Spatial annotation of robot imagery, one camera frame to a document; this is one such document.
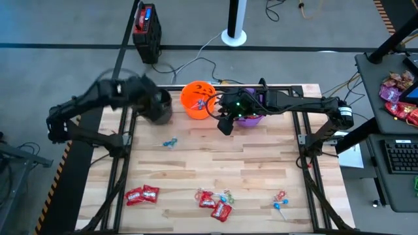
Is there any black desk leg pole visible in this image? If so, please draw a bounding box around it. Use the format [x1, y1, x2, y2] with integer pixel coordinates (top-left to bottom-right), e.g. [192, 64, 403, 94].
[334, 116, 381, 155]

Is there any purple candy pack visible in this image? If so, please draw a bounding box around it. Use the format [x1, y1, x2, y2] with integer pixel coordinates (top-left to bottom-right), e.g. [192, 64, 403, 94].
[378, 84, 402, 104]

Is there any black floor cable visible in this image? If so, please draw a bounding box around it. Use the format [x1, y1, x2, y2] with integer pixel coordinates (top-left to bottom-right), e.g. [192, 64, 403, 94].
[265, 0, 287, 22]
[150, 57, 244, 85]

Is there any grey metal stand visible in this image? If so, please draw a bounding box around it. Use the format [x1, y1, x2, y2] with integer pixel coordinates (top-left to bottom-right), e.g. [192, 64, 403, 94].
[0, 132, 54, 235]

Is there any orange pumpkin halloween bucket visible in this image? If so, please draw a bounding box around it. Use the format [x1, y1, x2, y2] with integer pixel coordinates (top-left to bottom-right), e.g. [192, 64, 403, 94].
[180, 80, 223, 121]

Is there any white paper sheet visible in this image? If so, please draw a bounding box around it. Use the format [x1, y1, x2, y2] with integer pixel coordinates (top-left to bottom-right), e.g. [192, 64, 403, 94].
[338, 130, 365, 169]

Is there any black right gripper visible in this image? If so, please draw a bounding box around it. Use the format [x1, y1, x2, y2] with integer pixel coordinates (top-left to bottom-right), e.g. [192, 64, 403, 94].
[217, 87, 262, 136]

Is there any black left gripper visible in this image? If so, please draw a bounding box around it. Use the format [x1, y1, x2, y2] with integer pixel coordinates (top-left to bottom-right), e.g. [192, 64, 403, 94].
[130, 74, 165, 123]

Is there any black tablet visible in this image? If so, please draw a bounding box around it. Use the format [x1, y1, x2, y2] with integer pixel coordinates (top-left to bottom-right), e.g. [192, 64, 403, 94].
[398, 80, 418, 105]

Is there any purple halloween bucket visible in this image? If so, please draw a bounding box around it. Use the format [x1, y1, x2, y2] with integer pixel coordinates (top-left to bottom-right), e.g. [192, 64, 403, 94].
[228, 87, 269, 128]

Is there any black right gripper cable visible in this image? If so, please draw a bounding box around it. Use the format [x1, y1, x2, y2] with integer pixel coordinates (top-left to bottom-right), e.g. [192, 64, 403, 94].
[204, 92, 229, 121]

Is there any brown candy pack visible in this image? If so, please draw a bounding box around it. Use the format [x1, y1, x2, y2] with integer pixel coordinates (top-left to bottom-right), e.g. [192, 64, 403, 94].
[382, 70, 415, 90]

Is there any black keyboard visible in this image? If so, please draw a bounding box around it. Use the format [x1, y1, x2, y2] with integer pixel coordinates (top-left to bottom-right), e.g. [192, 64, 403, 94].
[383, 139, 418, 175]

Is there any yellow floor cable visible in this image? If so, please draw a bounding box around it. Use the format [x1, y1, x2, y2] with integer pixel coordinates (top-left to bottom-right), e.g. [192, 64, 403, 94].
[298, 0, 324, 20]

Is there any black aluminium table frame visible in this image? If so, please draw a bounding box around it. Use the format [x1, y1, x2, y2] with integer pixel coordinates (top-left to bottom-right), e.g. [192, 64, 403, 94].
[74, 78, 355, 235]

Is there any blue candy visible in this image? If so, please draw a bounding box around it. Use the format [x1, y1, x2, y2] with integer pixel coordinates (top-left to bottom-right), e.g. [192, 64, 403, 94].
[154, 136, 179, 150]

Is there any black desk cable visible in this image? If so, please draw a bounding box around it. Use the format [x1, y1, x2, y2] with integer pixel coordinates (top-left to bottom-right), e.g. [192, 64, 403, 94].
[321, 71, 370, 123]

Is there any black hazard-striped platform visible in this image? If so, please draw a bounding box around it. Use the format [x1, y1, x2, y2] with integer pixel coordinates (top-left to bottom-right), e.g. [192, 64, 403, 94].
[34, 104, 95, 235]
[372, 0, 418, 36]

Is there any black halloween bucket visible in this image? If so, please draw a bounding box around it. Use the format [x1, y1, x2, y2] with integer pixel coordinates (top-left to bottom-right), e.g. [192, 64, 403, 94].
[135, 87, 173, 126]

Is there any black red tool case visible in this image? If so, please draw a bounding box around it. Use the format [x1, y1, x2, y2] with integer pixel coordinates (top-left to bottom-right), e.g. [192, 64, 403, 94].
[131, 1, 163, 65]

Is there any white floor cable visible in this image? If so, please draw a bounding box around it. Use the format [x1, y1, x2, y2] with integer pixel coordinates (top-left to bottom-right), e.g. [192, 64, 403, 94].
[169, 31, 226, 85]

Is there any white black pole stand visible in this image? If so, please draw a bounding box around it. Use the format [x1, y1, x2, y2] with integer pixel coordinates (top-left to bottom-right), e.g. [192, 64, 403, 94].
[220, 0, 248, 48]

